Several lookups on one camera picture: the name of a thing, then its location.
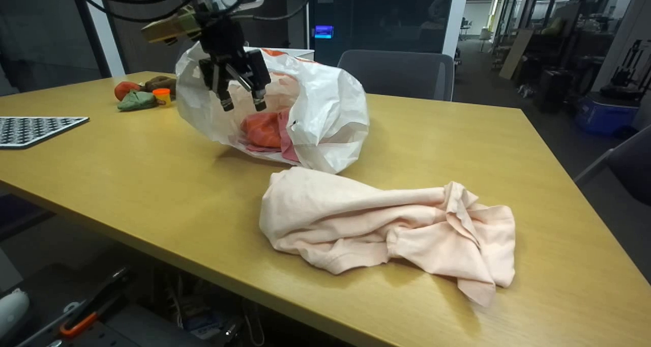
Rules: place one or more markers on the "white plastic carrier bag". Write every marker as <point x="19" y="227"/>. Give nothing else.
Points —
<point x="325" y="113"/>

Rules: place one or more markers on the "green plush toy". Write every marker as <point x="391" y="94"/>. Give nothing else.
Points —
<point x="136" y="101"/>

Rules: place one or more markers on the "brown plush toy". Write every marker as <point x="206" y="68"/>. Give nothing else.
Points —
<point x="160" y="83"/>

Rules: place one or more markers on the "leaning cardboard sheet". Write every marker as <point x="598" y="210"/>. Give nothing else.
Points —
<point x="516" y="54"/>

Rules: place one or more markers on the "orange clothing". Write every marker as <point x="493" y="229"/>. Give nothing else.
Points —
<point x="262" y="129"/>

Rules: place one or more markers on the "wall panel with blue screen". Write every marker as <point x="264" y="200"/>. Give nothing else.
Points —
<point x="324" y="31"/>

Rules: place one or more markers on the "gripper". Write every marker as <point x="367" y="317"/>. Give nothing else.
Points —
<point x="221" y="36"/>

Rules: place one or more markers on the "small orange-lidded tub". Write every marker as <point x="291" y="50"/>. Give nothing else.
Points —
<point x="162" y="96"/>

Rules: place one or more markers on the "black stand pole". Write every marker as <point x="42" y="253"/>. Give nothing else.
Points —
<point x="91" y="31"/>

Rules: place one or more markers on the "patterned calibration board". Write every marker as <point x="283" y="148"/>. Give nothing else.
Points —
<point x="30" y="129"/>

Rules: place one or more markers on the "blue bin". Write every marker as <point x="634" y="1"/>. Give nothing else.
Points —
<point x="605" y="115"/>

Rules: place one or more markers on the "red-orange plush toy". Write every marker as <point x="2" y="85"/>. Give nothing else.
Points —
<point x="125" y="89"/>

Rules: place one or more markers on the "grey office chair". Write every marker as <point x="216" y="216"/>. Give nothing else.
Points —
<point x="394" y="75"/>
<point x="628" y="164"/>

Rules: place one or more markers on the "pink clothing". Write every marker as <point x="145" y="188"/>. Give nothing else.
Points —
<point x="286" y="141"/>

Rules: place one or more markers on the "black tripod stand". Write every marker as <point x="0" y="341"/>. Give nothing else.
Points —
<point x="628" y="72"/>

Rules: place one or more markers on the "pale peach shirt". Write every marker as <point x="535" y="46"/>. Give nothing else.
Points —
<point x="356" y="220"/>

